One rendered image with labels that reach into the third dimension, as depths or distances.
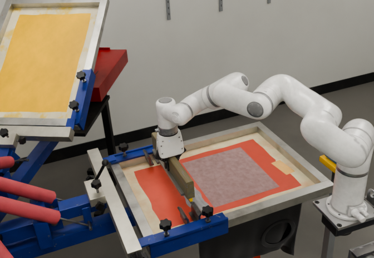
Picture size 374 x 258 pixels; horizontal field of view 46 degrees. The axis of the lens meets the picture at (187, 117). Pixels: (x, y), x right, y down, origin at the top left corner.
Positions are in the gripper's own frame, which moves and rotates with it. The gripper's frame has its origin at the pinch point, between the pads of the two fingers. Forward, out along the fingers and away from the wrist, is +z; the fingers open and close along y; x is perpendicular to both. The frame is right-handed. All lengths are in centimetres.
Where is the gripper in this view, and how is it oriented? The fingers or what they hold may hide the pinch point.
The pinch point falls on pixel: (171, 163)
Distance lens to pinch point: 176.3
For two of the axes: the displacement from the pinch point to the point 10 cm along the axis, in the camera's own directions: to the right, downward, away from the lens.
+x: -3.8, -4.2, 8.2
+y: 9.2, -2.3, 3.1
